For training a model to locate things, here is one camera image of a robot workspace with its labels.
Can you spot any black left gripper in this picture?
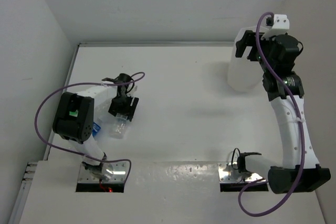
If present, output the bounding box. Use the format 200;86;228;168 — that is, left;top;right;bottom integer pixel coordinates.
109;93;139;120

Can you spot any blue white label clear bottle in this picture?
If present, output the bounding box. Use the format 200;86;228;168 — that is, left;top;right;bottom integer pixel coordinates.
109;116;129;139

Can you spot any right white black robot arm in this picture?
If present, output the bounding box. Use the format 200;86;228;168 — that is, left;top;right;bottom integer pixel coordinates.
234;29;331;194

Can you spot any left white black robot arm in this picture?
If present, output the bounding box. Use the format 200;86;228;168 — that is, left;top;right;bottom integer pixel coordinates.
52;73;139;173

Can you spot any white translucent plastic bin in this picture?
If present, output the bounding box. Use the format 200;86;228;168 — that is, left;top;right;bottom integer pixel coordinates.
227;26;263;92

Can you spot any blue label small bottle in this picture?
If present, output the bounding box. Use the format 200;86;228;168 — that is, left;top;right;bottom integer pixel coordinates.
92;119;102;137

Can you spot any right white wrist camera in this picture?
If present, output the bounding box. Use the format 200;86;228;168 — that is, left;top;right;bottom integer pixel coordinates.
261;14;290;40

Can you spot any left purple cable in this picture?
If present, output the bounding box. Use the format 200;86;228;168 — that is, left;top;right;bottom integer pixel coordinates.
34;71;146;182

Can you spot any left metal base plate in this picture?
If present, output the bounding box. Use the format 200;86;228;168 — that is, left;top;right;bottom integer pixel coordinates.
78;162;127;184

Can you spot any metal base plate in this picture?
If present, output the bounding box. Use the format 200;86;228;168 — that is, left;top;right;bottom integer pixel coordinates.
78;162;127;184
217;162;265;184

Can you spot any black thin cable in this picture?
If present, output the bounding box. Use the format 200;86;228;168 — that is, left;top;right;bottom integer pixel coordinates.
230;147;242;169

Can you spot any aluminium frame rail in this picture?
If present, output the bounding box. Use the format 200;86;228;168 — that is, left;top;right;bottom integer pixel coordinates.
7;41;79;224

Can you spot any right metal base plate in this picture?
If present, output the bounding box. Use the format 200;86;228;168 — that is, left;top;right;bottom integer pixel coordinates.
217;162;265;184

